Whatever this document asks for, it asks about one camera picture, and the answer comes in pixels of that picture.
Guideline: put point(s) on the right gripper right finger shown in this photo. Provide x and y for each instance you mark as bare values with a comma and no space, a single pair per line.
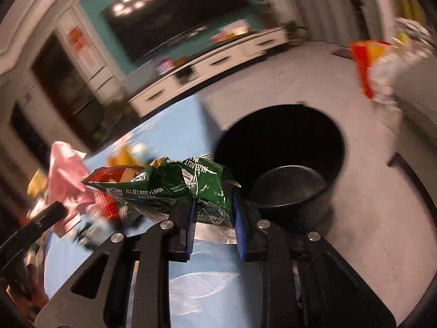
248,246

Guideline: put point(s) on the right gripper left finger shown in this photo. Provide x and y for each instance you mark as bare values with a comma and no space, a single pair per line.
182,234

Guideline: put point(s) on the green hazelnut wafer wrapper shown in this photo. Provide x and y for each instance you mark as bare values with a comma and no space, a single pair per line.
164,183

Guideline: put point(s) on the black trash bin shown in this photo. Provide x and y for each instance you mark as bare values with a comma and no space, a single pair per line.
287,159

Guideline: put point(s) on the pink plastic bag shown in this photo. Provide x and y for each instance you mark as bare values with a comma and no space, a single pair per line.
65,177

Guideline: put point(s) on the yellow snack bag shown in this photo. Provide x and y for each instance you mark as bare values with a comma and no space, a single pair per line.
126,154

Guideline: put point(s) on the white tv cabinet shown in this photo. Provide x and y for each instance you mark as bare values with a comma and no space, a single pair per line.
205,67

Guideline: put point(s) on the black television screen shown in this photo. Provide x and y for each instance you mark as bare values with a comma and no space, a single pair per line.
142,26

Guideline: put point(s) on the red yellow snack box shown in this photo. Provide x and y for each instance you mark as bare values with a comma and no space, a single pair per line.
364,54

